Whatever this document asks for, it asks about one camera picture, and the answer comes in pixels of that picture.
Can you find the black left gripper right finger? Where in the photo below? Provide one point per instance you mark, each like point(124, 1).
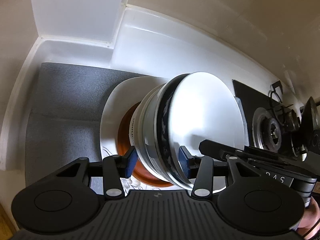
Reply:
point(199, 168)

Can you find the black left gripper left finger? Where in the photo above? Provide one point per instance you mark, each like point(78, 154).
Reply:
point(115, 168)

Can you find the orange brown plate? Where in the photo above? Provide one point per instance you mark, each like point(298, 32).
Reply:
point(123, 144)

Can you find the white bowl blue pattern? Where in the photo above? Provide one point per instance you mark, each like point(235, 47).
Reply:
point(192, 108)

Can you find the large white floral plate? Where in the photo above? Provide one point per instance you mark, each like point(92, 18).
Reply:
point(121, 99)

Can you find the cream white bowl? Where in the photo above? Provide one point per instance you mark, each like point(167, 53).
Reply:
point(141, 133)

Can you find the person's right hand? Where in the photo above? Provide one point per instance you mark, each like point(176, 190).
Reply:
point(309, 222)

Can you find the black pan support grate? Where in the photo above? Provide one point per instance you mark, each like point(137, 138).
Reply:
point(299, 134)

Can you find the silver gas burner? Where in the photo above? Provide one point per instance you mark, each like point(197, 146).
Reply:
point(266, 131)

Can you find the black gas stove top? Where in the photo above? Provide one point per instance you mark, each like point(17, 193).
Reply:
point(252, 99)

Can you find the grey textured mat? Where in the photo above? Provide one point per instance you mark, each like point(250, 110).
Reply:
point(66, 110)

